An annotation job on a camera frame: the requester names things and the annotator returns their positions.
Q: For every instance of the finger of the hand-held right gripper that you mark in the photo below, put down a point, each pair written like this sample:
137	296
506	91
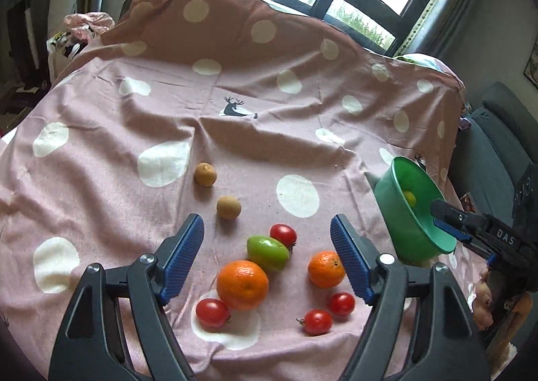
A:
456	215
452	230

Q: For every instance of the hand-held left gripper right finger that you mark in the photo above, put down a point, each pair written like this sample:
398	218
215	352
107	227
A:
349	257

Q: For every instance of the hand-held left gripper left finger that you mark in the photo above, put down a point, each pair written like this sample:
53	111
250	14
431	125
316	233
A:
185	255

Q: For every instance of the small orange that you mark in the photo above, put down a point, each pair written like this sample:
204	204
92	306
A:
326	268

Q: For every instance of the red tomato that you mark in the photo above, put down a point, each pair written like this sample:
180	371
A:
213	313
341	303
317	322
283	235

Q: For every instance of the green plastic bowl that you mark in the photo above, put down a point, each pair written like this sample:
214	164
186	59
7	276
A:
403	229

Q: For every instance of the large orange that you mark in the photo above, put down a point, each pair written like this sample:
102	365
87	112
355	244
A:
242	284

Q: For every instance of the green tomato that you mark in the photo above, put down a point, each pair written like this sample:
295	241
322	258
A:
268	253

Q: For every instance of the person's right forearm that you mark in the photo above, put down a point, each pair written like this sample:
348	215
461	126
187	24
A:
519	318

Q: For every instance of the small yellow-green fruit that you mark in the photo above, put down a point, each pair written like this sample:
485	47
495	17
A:
408	197

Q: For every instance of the small brown round fruit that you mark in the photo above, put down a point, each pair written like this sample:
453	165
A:
229	207
205	174

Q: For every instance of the grey sofa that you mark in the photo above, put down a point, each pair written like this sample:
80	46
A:
496	145

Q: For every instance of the pink polka dot blanket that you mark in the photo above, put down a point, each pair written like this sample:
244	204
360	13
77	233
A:
252	154

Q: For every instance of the pastel striped cloth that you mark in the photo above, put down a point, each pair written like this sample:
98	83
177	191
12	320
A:
424	61

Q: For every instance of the grey curtain with patterned trim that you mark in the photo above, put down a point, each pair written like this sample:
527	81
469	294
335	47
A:
454	15

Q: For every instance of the black and white cloth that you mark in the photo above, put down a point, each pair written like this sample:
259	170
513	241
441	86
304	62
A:
67	44

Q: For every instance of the crumpled pink cloth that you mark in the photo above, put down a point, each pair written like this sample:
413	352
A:
88	21

